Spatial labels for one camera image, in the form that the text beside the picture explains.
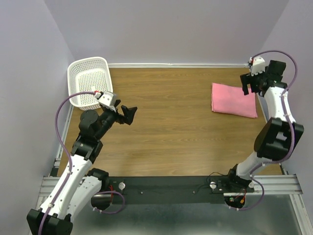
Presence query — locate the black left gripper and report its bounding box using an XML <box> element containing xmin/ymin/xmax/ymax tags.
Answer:
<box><xmin>95</xmin><ymin>99</ymin><xmax>137</xmax><ymax>140</ymax></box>

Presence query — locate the pink t-shirt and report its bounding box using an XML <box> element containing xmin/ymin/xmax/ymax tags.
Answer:
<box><xmin>211</xmin><ymin>83</ymin><xmax>258</xmax><ymax>118</ymax></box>

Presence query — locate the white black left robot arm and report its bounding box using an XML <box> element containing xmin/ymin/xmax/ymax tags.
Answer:
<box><xmin>26</xmin><ymin>105</ymin><xmax>137</xmax><ymax>235</ymax></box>

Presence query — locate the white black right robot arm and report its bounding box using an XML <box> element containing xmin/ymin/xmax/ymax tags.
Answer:
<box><xmin>225</xmin><ymin>56</ymin><xmax>304</xmax><ymax>192</ymax></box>

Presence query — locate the white table edge strip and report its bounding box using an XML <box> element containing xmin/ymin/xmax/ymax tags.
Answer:
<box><xmin>108</xmin><ymin>63</ymin><xmax>248</xmax><ymax>68</ymax></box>

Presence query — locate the white perforated plastic basket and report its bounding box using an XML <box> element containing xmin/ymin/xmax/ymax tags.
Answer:
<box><xmin>67</xmin><ymin>57</ymin><xmax>113</xmax><ymax>111</ymax></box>

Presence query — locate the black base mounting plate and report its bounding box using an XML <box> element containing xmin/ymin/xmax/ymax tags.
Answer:
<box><xmin>91</xmin><ymin>175</ymin><xmax>254</xmax><ymax>210</ymax></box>

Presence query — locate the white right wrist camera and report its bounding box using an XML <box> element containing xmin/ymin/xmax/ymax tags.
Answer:
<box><xmin>248</xmin><ymin>56</ymin><xmax>266</xmax><ymax>76</ymax></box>

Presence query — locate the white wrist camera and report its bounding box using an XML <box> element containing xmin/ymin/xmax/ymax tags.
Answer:
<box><xmin>248</xmin><ymin>56</ymin><xmax>266</xmax><ymax>76</ymax></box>
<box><xmin>94</xmin><ymin>91</ymin><xmax>118</xmax><ymax>112</ymax></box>

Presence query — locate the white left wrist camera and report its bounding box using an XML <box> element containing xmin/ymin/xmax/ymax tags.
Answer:
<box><xmin>94</xmin><ymin>91</ymin><xmax>118</xmax><ymax>112</ymax></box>

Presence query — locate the aluminium left side rail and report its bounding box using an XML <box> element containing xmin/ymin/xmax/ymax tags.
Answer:
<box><xmin>49</xmin><ymin>105</ymin><xmax>73</xmax><ymax>177</ymax></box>

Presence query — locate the aluminium rail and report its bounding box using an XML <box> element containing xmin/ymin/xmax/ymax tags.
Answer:
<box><xmin>49</xmin><ymin>105</ymin><xmax>73</xmax><ymax>177</ymax></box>
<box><xmin>39</xmin><ymin>175</ymin><xmax>303</xmax><ymax>197</ymax></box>

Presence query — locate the aluminium front rail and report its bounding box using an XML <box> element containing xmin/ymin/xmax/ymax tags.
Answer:
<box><xmin>39</xmin><ymin>175</ymin><xmax>303</xmax><ymax>197</ymax></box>

